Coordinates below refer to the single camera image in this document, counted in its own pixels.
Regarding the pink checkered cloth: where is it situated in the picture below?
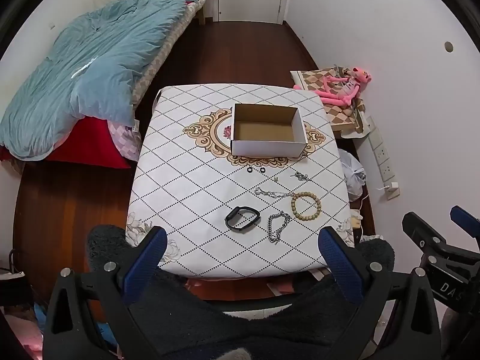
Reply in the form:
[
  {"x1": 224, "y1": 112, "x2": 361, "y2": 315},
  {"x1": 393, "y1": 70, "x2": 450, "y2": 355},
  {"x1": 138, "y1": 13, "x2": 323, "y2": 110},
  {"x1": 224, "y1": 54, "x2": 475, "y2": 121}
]
[{"x1": 107, "y1": 119, "x2": 144, "y2": 162}]

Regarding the silver link chain bracelet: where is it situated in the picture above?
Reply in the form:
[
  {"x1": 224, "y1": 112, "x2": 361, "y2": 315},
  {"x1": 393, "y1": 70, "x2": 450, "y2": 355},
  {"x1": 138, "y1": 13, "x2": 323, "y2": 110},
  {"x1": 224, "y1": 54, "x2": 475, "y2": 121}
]
[{"x1": 266, "y1": 212, "x2": 292, "y2": 245}]

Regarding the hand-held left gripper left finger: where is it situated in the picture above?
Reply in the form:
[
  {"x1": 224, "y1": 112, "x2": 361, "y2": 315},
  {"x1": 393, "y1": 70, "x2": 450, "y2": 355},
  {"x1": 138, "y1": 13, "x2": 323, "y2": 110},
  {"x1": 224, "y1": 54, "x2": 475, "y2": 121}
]
[{"x1": 42, "y1": 226, "x2": 168, "y2": 360}]

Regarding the white charger cable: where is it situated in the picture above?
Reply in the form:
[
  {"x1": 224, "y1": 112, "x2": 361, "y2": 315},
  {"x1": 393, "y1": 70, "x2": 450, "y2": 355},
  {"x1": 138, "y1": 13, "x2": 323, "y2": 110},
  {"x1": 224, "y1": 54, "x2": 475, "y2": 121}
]
[{"x1": 352, "y1": 185, "x2": 391, "y2": 235}]

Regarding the white plastic bag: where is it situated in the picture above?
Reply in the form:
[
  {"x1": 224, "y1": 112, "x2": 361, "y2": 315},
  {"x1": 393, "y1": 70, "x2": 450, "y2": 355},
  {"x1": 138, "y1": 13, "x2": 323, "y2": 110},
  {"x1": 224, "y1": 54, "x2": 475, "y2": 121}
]
[{"x1": 339, "y1": 149, "x2": 367, "y2": 200}]

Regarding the diamond patterned tablecloth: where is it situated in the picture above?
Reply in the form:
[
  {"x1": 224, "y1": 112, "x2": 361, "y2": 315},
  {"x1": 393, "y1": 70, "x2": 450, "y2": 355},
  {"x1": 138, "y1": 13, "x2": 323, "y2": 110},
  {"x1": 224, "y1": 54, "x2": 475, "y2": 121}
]
[{"x1": 125, "y1": 84, "x2": 355, "y2": 280}]

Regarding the white power strip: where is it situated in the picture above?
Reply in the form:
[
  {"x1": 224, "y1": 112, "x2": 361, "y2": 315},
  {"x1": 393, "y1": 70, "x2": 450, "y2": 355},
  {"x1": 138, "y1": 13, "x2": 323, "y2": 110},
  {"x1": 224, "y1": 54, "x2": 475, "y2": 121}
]
[{"x1": 365, "y1": 116, "x2": 401, "y2": 200}]

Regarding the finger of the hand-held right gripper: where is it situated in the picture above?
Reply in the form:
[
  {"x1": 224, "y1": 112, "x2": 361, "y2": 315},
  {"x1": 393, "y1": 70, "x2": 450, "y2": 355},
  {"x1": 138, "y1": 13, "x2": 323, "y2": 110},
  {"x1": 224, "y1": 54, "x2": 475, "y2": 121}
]
[
  {"x1": 402, "y1": 212, "x2": 480, "y2": 271},
  {"x1": 450, "y1": 205, "x2": 480, "y2": 235}
]

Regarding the dark fuzzy cloth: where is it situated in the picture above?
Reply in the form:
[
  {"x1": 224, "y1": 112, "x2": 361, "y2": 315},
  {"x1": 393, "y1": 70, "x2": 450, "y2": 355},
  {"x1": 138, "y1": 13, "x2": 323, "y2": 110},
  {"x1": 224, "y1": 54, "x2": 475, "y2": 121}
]
[{"x1": 86, "y1": 225, "x2": 397, "y2": 360}]

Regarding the pink plush toy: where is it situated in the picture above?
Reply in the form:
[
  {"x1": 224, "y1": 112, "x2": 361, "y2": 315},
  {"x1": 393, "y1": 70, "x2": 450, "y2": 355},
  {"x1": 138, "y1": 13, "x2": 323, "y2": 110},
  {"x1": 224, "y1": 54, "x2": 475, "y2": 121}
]
[{"x1": 293, "y1": 67, "x2": 372, "y2": 109}]

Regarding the wooden bead bracelet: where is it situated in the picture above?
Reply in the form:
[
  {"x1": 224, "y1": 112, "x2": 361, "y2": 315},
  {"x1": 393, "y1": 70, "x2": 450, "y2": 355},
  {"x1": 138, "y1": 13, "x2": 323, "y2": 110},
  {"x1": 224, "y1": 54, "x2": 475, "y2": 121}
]
[{"x1": 289, "y1": 192, "x2": 322, "y2": 223}]

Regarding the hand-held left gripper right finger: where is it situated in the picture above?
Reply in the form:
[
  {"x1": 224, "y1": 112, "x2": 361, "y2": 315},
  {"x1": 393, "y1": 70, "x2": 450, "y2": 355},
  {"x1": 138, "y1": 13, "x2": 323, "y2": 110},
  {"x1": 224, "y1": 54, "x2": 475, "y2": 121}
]
[{"x1": 318, "y1": 226, "x2": 442, "y2": 360}]

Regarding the black fitness band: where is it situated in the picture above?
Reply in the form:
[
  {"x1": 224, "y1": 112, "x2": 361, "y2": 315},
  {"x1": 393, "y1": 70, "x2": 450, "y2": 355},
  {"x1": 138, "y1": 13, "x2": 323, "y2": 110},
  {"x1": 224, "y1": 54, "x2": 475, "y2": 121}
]
[{"x1": 224, "y1": 206, "x2": 261, "y2": 235}]

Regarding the red bed sheet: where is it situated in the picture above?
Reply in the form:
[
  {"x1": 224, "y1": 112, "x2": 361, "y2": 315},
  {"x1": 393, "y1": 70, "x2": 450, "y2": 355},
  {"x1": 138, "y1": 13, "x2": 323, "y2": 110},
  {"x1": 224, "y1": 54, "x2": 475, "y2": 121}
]
[{"x1": 0, "y1": 116, "x2": 133, "y2": 169}]

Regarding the light blue quilt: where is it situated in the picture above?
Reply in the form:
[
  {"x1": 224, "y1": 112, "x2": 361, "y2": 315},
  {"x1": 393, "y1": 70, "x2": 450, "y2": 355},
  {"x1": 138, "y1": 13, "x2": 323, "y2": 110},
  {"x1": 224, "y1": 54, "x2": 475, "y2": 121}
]
[{"x1": 0, "y1": 0, "x2": 188, "y2": 160}]

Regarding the white cardboard box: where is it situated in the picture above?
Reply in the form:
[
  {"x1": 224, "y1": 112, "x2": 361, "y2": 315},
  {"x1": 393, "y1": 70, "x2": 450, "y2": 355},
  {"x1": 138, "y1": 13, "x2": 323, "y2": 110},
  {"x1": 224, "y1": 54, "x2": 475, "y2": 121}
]
[{"x1": 230, "y1": 103, "x2": 309, "y2": 158}]

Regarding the thin silver beaded chain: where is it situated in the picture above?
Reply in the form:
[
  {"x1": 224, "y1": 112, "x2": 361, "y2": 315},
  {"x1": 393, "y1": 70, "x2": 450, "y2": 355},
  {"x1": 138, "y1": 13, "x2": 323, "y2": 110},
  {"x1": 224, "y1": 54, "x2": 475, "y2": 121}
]
[{"x1": 254, "y1": 187, "x2": 295, "y2": 200}]

